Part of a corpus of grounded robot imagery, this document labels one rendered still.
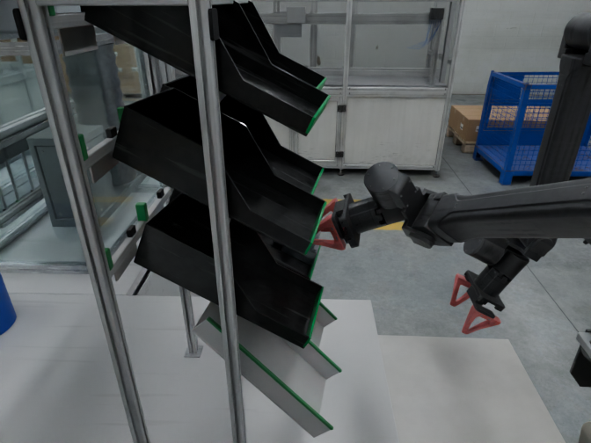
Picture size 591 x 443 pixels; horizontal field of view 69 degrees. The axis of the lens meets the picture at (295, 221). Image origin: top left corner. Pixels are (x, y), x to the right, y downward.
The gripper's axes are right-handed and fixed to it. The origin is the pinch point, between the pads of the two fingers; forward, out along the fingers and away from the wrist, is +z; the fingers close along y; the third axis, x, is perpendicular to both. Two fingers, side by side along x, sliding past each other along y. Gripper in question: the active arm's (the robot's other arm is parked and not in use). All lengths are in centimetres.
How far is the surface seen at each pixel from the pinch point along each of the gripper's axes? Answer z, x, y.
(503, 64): -177, 174, -847
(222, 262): 2.9, -11.4, 25.8
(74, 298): 82, 6, -17
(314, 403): 6.4, 24.2, 17.9
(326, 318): 6.5, 23.0, -3.6
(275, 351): 10.2, 14.0, 14.4
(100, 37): 57, -57, -60
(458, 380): -15, 50, -6
